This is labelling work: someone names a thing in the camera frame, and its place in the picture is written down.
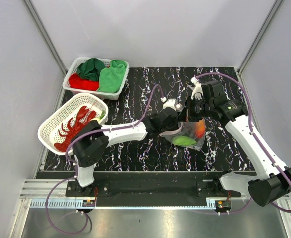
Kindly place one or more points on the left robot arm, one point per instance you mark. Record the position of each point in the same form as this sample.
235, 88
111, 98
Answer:
90, 143

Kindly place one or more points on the clear zip top bag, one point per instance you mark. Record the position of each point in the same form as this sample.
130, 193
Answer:
189, 135

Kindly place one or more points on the white radish toy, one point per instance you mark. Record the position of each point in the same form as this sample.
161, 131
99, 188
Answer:
100, 118

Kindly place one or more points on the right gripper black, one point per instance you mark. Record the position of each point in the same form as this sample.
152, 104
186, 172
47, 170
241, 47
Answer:
193, 118

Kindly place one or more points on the black marble pattern mat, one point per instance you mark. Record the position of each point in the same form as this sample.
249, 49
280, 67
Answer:
142, 90

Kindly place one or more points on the aluminium frame rail front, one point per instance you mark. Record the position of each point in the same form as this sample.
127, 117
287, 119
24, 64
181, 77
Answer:
36, 188

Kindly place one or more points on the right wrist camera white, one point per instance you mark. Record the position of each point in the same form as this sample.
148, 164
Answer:
197, 93

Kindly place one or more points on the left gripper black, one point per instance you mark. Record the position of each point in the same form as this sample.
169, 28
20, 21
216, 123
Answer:
176, 127

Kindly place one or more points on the green vegetable toy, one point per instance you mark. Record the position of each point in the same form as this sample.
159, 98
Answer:
184, 141

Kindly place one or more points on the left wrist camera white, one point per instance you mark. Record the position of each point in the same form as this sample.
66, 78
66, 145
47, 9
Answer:
174, 104

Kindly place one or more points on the white basket with cloths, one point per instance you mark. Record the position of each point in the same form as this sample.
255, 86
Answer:
73, 68

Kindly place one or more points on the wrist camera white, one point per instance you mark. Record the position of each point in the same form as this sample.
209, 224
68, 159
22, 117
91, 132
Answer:
197, 93
174, 104

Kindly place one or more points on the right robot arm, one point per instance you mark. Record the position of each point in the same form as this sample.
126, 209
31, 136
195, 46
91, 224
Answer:
273, 177

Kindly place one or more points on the white slotted cable duct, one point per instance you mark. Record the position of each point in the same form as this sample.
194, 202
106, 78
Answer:
91, 204

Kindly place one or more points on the dark green cloth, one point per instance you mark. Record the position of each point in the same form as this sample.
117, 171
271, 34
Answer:
90, 69

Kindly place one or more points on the red cloth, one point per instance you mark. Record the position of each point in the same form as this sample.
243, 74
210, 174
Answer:
76, 82

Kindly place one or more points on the white perforated empty basket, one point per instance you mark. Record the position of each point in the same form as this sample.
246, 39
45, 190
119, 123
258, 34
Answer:
48, 130

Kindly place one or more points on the light green cloth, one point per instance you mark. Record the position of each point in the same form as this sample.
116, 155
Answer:
111, 78

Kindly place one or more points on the red lobster toy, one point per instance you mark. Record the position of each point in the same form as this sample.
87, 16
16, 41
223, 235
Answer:
82, 118

